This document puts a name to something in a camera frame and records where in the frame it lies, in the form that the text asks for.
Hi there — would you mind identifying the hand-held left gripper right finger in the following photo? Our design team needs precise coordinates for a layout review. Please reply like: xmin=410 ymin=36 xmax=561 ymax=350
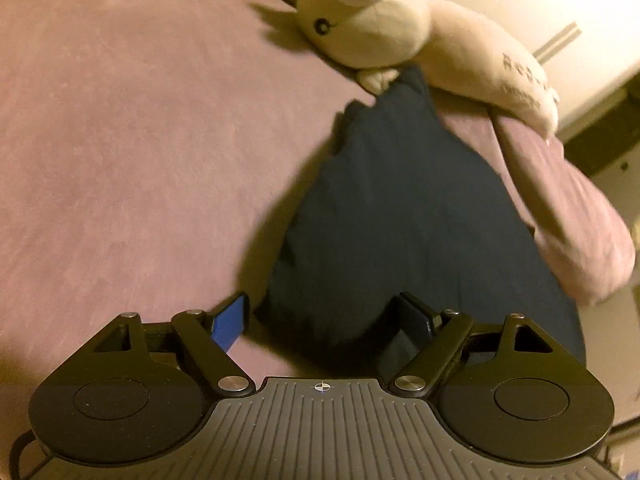
xmin=389 ymin=292 xmax=557 ymax=401

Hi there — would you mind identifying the long white rabbit plush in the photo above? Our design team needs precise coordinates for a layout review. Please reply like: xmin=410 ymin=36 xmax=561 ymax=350
xmin=295 ymin=0 xmax=562 ymax=137

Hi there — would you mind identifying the pink bed blanket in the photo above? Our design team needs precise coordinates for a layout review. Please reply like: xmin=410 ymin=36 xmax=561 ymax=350
xmin=0 ymin=0 xmax=640 ymax=433

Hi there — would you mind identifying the navy zip jacket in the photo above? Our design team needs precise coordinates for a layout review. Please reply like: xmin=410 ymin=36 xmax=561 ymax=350
xmin=254 ymin=66 xmax=587 ymax=378

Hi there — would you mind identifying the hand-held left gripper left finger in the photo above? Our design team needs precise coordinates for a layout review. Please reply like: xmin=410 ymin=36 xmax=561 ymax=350
xmin=75 ymin=291 xmax=258 ymax=397

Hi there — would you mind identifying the pink duvet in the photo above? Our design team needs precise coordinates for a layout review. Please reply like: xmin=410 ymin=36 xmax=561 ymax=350
xmin=440 ymin=105 xmax=637 ymax=307

